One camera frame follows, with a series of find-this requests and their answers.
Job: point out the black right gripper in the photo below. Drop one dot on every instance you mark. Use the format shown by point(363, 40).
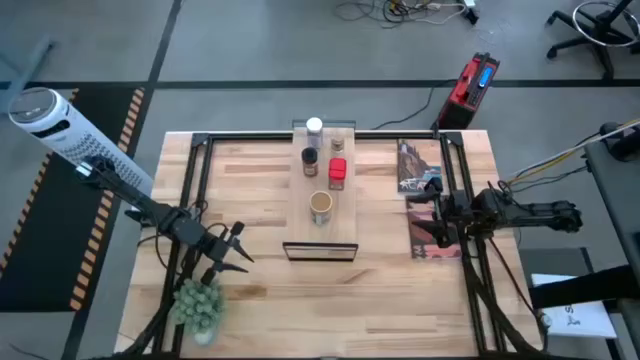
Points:
point(459, 215)

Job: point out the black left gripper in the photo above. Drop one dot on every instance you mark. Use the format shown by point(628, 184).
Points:
point(217, 247)

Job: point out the large gold lid spice jar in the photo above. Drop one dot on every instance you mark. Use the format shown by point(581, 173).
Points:
point(320, 202)

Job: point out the small clear glass spice jar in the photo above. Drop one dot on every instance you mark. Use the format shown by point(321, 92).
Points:
point(337, 145)

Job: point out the black lid orange spice jar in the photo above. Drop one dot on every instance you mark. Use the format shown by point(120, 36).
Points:
point(310, 155)

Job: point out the white lid spice jar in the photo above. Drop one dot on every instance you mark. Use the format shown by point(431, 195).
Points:
point(314, 125)

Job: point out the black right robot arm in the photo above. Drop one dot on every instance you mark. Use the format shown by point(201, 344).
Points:
point(540, 210)

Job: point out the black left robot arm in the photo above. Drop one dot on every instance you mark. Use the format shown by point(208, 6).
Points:
point(125, 192)

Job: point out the orange canyon picture book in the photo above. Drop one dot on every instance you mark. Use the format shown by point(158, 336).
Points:
point(425, 250)

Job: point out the potted green succulent plant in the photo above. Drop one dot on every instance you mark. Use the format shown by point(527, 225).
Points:
point(198, 307)

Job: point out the red black power station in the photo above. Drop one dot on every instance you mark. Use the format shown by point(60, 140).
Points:
point(462, 100)

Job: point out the black metal beam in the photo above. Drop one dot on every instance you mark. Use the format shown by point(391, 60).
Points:
point(585, 287)

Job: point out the white printed paper sheet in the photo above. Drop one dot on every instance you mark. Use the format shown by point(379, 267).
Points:
point(580, 320)

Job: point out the grey side table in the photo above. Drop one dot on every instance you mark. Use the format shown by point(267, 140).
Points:
point(620, 200)

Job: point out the black hazard-striped floor mat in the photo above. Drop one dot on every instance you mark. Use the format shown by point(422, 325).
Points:
point(40, 250)

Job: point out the white tower fan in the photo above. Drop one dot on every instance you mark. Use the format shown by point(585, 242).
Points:
point(60, 130)

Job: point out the office chair base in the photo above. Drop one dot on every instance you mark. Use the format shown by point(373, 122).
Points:
point(606, 39)

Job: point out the grey metal floor stand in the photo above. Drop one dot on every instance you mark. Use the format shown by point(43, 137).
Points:
point(27, 70)

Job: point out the wooden desk shelf black frame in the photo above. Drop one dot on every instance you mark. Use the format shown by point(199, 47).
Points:
point(300, 220)

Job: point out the black aluminium table frame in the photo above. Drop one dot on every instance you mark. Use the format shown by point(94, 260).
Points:
point(240, 135)

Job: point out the black clamp mount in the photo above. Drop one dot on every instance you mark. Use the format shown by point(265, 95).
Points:
point(625, 145)

